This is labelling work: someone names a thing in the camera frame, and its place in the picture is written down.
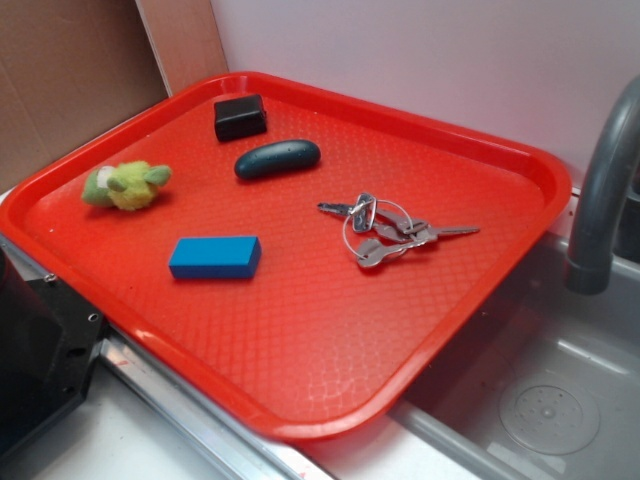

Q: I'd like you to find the small black box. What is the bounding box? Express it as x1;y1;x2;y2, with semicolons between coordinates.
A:
214;94;267;142

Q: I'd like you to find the brown cardboard panel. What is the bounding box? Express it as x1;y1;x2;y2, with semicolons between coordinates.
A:
1;1;228;191

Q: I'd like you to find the grey plastic sink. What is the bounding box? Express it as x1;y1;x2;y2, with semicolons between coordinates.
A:
305;207;639;479

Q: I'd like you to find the silver key bunch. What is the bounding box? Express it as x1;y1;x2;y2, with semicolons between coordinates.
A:
317;192;480;269

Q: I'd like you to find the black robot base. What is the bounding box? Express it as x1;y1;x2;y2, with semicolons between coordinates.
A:
1;253;106;461

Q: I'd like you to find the dark green plastic pickle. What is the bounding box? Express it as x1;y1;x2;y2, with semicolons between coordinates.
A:
234;139;321;180

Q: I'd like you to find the grey toy faucet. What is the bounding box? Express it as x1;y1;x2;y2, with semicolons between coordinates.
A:
564;78;639;295

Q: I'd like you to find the aluminium rail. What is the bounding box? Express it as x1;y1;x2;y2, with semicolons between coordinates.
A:
0;234;336;480

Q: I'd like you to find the green plush toy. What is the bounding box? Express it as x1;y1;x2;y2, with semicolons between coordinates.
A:
81;160;172;211

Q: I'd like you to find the red plastic tray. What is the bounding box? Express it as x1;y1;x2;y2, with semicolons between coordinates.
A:
1;73;571;440

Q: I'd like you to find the blue rectangular block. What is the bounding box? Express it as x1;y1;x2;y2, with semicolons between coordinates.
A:
168;236;262;279

